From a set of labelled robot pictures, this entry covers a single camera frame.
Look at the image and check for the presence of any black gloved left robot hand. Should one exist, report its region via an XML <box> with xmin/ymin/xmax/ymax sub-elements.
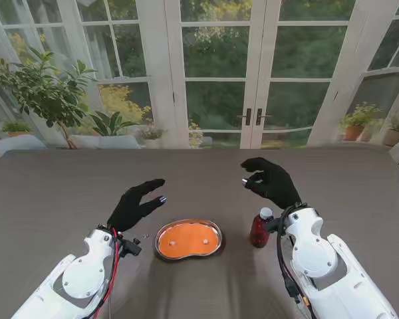
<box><xmin>106</xmin><ymin>178</ymin><xmax>169</xmax><ymax>233</ymax></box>

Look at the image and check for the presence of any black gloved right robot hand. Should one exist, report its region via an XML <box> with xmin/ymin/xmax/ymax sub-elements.
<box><xmin>240</xmin><ymin>157</ymin><xmax>303</xmax><ymax>211</ymax></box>

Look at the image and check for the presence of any red translucent sample bottle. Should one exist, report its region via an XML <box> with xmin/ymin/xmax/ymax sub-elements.
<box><xmin>249</xmin><ymin>214</ymin><xmax>271</xmax><ymax>249</ymax></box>

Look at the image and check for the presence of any kidney-shaped steel tray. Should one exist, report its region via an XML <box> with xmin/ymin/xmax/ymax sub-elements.
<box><xmin>154</xmin><ymin>218</ymin><xmax>224</xmax><ymax>261</ymax></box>

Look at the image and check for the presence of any orange tray liner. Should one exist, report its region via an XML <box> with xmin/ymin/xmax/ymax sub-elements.
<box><xmin>159</xmin><ymin>223</ymin><xmax>219</xmax><ymax>257</ymax></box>

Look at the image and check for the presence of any white rectangular planter box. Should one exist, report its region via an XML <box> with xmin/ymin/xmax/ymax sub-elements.
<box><xmin>69</xmin><ymin>134</ymin><xmax>141</xmax><ymax>150</ymax></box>

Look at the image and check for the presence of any small flowering plant white pot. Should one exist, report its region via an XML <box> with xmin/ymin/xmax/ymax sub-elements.
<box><xmin>138</xmin><ymin>124</ymin><xmax>169</xmax><ymax>149</ymax></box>

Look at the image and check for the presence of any broad-leaf green plant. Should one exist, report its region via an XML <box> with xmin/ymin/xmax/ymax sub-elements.
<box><xmin>88</xmin><ymin>111</ymin><xmax>139</xmax><ymax>137</ymax></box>

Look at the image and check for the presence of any yellow-green plant in terracotta pot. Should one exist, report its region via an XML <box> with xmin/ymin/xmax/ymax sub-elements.
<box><xmin>338</xmin><ymin>102</ymin><xmax>384</xmax><ymax>142</ymax></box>

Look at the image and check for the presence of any green plant in beige pot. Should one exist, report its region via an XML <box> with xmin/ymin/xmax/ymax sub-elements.
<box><xmin>382</xmin><ymin>109</ymin><xmax>399</xmax><ymax>148</ymax></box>

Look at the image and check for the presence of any pale grey armchair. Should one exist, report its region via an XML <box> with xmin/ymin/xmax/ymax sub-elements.
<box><xmin>0</xmin><ymin>134</ymin><xmax>49</xmax><ymax>167</ymax></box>

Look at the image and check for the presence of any small bush in orange pot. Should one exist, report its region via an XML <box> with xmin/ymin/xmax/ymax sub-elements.
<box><xmin>0</xmin><ymin>120</ymin><xmax>34</xmax><ymax>138</ymax></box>

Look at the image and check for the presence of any tall leafy potted tree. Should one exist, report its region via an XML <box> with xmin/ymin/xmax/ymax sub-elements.
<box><xmin>0</xmin><ymin>46</ymin><xmax>99</xmax><ymax>150</ymax></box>

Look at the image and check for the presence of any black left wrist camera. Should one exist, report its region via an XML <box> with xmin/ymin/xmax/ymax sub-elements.
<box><xmin>119</xmin><ymin>237</ymin><xmax>143</xmax><ymax>257</ymax></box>

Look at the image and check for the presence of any red left arm cable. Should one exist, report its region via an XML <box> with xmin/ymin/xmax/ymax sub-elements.
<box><xmin>86</xmin><ymin>227</ymin><xmax>120</xmax><ymax>319</ymax></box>

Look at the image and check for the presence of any dark metal door handle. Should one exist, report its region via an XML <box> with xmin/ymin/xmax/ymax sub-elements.
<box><xmin>237</xmin><ymin>108</ymin><xmax>252</xmax><ymax>126</ymax></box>
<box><xmin>256</xmin><ymin>108</ymin><xmax>273</xmax><ymax>126</ymax></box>

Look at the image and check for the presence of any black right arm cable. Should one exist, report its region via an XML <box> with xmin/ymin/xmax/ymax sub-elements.
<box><xmin>275</xmin><ymin>212</ymin><xmax>312</xmax><ymax>310</ymax></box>

